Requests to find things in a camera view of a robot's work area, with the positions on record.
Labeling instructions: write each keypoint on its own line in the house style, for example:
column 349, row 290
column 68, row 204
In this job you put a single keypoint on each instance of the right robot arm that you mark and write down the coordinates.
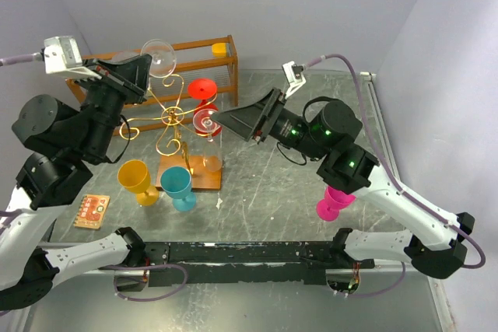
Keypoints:
column 432, row 240

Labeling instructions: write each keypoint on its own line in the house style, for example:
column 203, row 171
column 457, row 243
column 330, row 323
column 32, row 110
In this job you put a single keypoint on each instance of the clear flute glass one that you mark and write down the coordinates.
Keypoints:
column 212, row 155

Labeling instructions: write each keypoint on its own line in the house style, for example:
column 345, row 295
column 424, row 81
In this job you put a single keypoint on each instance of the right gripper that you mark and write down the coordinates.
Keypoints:
column 255, row 118

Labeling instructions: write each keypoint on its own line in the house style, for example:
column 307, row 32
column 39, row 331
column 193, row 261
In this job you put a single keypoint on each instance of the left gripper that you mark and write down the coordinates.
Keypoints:
column 130, row 78

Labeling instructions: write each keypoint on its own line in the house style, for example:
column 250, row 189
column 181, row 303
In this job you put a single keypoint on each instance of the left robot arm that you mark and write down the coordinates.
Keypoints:
column 64, row 144

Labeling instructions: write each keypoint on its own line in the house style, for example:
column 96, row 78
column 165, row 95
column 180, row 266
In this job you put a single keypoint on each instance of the yellow block on shelf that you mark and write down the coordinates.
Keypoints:
column 220, row 50

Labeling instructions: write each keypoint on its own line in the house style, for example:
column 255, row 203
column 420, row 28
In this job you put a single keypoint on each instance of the blue plastic wine glass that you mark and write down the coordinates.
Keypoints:
column 176, row 182

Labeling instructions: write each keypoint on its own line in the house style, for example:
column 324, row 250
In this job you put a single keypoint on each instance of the clear flute glass three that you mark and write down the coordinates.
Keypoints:
column 164, row 57

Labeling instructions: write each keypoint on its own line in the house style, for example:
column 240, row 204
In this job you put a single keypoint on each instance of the clear flute glass two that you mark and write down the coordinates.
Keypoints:
column 204, row 124

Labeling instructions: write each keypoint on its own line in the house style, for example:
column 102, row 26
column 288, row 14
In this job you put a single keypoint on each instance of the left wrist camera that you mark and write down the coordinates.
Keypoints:
column 62, row 58

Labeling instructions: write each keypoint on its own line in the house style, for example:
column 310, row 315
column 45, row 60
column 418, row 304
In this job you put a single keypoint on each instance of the gold wire wine glass rack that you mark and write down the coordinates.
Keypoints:
column 174, row 119

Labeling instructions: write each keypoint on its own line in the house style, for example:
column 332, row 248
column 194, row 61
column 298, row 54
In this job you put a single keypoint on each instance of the pink plastic wine glass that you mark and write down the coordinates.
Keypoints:
column 328, row 209

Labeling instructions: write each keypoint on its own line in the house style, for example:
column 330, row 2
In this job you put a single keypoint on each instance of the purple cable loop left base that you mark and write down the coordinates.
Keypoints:
column 146, row 277

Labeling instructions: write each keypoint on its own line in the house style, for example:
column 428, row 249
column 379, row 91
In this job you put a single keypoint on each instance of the red plastic wine glass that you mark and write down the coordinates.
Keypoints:
column 204, row 90

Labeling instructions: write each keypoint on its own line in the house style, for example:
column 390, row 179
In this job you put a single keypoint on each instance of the yellow plastic wine glass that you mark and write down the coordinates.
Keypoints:
column 134, row 176

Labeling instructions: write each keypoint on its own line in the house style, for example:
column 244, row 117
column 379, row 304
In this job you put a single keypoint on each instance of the orange wooden shelf rack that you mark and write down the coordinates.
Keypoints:
column 195, row 61

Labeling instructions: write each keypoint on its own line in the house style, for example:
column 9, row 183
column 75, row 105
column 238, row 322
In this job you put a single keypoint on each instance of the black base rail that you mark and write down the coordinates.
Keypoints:
column 307, row 262

